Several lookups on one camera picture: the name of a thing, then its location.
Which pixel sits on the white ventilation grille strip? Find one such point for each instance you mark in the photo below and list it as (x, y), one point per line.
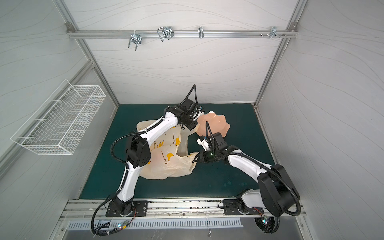
(146, 224)

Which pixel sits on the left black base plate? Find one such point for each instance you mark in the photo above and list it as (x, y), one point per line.
(137, 208)

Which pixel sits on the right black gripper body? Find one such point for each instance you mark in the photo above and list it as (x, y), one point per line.
(202, 156)

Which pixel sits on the white wire basket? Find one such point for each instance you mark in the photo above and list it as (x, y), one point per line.
(58, 125)

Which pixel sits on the cream banana-print plastic bag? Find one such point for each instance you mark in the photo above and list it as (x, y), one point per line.
(170, 156)

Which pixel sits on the aluminium top crossbar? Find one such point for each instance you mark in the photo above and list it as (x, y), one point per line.
(179, 34)

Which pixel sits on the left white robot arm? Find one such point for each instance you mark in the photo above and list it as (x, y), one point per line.
(138, 152)

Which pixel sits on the metal u-bolt clamp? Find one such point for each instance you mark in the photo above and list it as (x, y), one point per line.
(135, 40)
(165, 33)

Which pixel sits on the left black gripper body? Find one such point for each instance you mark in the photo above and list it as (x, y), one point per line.
(190, 123)

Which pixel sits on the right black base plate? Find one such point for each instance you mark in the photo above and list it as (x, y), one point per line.
(237, 207)

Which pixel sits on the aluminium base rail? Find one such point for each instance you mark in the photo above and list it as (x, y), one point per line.
(158, 208)

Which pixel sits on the pink wavy fruit bowl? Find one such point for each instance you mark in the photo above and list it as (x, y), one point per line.
(218, 124)

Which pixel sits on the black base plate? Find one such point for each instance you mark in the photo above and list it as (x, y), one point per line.
(237, 207)
(137, 208)

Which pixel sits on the black round fan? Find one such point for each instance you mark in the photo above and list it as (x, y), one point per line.
(268, 225)

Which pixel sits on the metal bracket with bolts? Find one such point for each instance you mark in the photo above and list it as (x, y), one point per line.
(273, 34)

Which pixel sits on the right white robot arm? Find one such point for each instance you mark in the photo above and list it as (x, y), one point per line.
(276, 192)

